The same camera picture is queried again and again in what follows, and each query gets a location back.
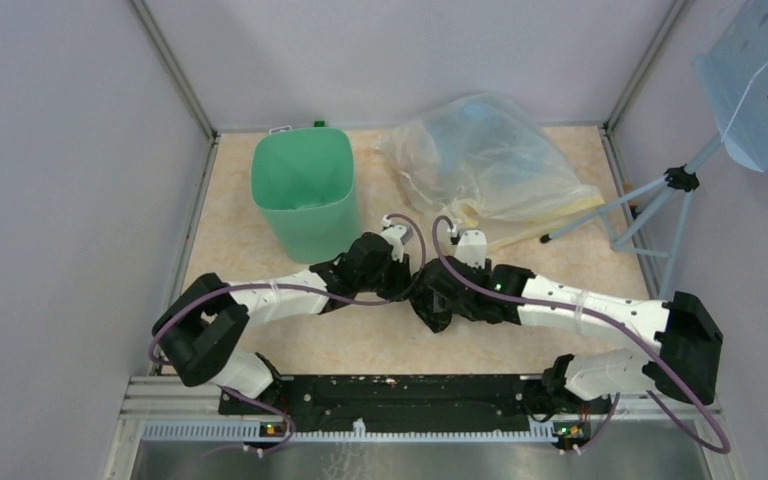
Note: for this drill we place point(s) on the perforated light blue panel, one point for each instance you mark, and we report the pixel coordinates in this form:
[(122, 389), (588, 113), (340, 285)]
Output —
[(734, 77)]

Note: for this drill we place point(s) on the clear plastic bag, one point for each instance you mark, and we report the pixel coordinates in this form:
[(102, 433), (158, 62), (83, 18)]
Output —
[(484, 162)]

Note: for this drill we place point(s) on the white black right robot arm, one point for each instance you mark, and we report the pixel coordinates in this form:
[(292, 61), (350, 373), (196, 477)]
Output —
[(672, 346)]

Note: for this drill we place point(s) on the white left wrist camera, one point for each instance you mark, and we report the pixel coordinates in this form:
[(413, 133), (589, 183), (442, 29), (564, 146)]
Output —
[(397, 235)]

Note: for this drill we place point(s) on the green plastic trash bin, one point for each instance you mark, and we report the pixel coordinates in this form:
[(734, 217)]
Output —
[(304, 184)]

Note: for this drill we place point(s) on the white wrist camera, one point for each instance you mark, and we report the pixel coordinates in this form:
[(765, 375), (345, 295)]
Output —
[(470, 246), (397, 235)]

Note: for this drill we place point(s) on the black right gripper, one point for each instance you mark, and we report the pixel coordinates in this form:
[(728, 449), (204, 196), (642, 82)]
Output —
[(487, 267)]

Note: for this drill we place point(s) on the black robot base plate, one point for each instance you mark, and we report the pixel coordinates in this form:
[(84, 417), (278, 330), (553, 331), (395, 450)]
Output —
[(481, 403)]

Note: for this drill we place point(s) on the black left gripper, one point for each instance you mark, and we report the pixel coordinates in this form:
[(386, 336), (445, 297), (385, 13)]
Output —
[(402, 275)]

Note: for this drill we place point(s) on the light blue tripod stand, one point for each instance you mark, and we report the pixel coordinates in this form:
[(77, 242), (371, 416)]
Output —
[(643, 204)]

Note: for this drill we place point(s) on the blue playing card deck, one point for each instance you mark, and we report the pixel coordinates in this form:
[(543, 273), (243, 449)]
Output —
[(280, 129)]

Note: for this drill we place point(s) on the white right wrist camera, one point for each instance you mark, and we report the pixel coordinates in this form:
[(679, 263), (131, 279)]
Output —
[(470, 246)]

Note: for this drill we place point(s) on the black trash bag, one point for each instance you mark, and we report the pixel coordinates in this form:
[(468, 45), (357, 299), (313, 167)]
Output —
[(433, 295)]

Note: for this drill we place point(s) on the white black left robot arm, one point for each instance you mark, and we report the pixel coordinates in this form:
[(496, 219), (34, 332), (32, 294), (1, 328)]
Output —
[(200, 333)]

